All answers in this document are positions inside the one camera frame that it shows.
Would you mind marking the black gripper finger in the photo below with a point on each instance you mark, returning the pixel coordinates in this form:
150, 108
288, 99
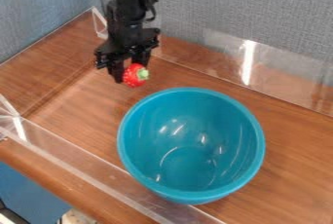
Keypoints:
115, 69
142, 56

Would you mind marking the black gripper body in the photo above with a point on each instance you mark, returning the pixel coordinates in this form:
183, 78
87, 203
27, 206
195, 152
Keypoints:
126, 37

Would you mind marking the red toy strawberry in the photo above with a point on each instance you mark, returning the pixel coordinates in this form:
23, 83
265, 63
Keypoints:
135, 75

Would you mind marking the blue plastic bowl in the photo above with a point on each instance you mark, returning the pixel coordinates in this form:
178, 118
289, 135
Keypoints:
191, 144

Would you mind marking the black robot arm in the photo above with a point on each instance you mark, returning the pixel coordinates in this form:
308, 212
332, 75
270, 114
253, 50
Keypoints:
131, 11

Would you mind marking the clear acrylic front barrier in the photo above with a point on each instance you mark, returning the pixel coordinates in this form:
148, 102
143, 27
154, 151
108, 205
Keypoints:
91, 183

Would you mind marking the clear acrylic barrier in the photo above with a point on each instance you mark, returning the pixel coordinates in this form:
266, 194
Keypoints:
288, 76
91, 183

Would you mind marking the clear acrylic back barrier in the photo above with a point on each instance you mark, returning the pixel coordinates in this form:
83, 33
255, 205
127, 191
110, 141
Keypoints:
288, 76

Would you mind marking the clear acrylic corner bracket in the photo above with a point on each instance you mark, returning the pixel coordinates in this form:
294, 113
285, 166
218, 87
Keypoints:
99, 23

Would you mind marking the clear acrylic left bracket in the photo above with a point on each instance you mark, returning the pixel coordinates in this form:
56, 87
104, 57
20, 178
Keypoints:
11, 120

